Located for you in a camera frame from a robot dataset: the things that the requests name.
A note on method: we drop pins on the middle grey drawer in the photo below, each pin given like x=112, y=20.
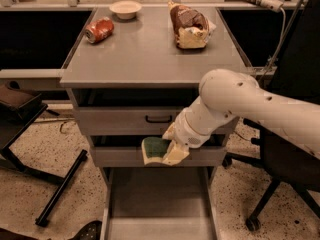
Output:
x=132, y=157

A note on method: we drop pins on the green and yellow sponge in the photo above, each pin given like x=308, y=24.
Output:
x=154, y=149

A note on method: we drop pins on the white bowl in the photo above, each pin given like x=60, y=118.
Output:
x=125, y=10

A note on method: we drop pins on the crushed red soda can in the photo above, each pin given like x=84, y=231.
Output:
x=99, y=30

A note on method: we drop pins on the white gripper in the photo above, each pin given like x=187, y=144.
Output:
x=185, y=132

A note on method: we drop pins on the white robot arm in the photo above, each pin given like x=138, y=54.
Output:
x=225, y=95

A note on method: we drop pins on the top grey drawer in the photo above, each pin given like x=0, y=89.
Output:
x=103, y=121

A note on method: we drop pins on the black office chair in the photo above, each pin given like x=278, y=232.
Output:
x=297, y=76

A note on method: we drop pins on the grey drawer cabinet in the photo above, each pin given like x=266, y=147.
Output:
x=140, y=66

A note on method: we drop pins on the brown chip bag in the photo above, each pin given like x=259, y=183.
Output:
x=192, y=30

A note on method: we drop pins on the black perforated foot object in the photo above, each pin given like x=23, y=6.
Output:
x=90, y=231

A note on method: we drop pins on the bottom grey open drawer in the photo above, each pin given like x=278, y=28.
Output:
x=159, y=203

